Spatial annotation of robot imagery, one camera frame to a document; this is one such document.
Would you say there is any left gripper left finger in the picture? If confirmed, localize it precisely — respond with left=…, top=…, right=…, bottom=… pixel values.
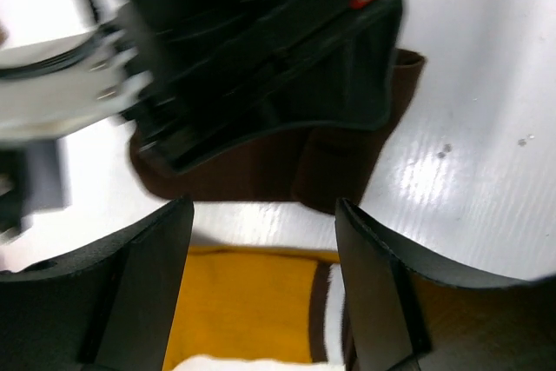
left=1, top=198, right=194, bottom=371

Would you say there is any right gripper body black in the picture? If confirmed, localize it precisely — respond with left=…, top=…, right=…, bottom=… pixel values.
left=116, top=0, right=402, bottom=171

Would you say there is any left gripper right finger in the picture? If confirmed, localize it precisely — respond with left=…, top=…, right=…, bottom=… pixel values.
left=335, top=199, right=555, bottom=370

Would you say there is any dark brown striped sock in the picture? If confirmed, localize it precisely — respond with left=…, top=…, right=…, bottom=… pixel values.
left=129, top=50, right=427, bottom=215

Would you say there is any mustard yellow striped sock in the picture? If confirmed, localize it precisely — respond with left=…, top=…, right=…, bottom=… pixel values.
left=162, top=245, right=353, bottom=370

